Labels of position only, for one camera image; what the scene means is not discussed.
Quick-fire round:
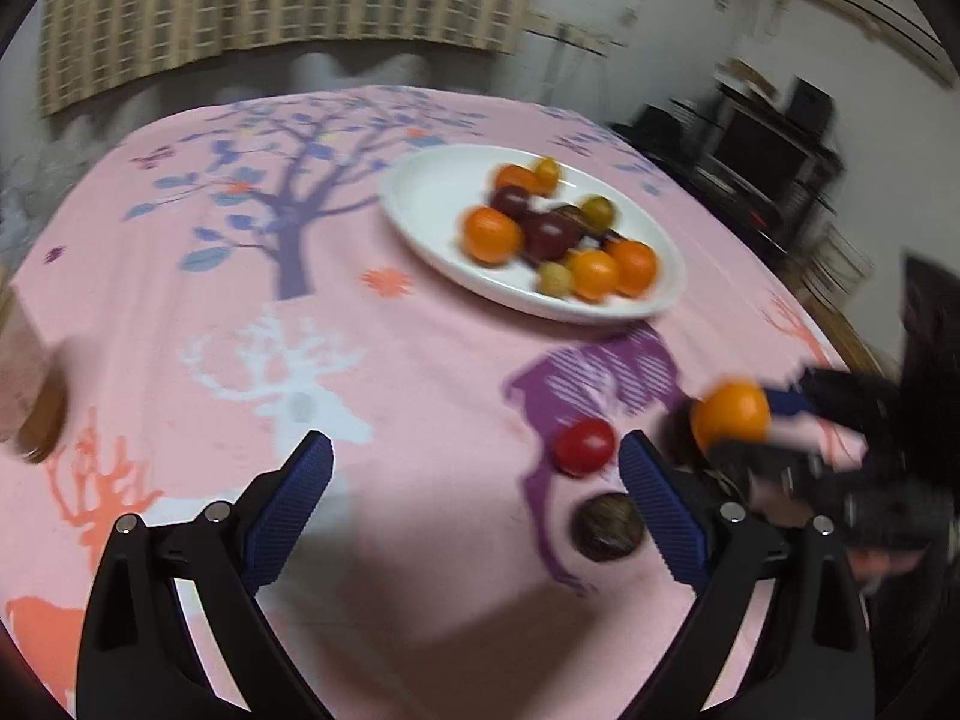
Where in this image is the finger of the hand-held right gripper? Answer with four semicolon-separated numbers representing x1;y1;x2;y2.
707;439;865;520
765;370;910;434

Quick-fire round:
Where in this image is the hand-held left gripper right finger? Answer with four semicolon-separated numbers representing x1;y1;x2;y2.
619;430;876;720

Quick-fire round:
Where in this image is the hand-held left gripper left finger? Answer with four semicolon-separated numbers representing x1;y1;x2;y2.
75;429;335;720

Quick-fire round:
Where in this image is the large wrinkled passion fruit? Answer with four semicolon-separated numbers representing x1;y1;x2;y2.
571;492;646;563

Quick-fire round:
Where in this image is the red cherry tomato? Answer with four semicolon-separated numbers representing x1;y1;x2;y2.
554;418;617;476

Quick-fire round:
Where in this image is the tan longan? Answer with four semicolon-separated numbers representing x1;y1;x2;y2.
536;262;575;298

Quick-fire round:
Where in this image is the purple plum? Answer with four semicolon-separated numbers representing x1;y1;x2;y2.
489;186;530;222
521;211;582;267

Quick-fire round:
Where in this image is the large orange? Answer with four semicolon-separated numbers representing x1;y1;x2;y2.
461;206;524;266

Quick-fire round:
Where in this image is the white oval plate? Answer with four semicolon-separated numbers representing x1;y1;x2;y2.
377;144;687;326

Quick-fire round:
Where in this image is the pink deer print tablecloth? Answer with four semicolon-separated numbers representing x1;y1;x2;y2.
0;82;886;720

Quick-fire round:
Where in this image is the black desk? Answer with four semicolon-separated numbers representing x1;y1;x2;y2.
611;75;848;256

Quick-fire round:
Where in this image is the computer monitor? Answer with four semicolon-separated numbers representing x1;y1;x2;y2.
709;106;818;192

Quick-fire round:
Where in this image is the plastic jar with cream lid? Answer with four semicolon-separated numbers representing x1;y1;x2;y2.
0;281;70;464

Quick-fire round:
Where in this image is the black speaker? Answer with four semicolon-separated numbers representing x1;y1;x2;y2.
784;76;835;137

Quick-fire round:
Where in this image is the black hat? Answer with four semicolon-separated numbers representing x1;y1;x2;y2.
611;103;702;151

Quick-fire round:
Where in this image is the checked beige curtain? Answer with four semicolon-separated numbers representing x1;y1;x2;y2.
36;0;545;119

